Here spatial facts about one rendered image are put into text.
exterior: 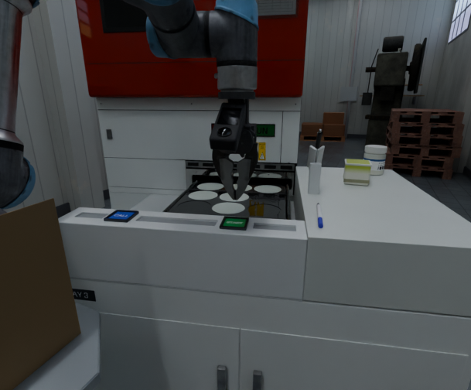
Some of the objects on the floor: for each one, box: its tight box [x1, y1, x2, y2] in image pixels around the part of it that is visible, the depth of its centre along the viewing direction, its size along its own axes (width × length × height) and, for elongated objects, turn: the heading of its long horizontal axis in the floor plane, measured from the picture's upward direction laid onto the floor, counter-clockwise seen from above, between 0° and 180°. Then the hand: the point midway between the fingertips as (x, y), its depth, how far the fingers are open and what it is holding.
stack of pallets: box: [384, 108, 465, 180], centre depth 525 cm, size 143×102×102 cm
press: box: [361, 36, 427, 149], centre depth 687 cm, size 133×118×254 cm
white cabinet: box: [70, 208, 471, 390], centre depth 105 cm, size 64×96×82 cm, turn 81°
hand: (235, 195), depth 61 cm, fingers closed
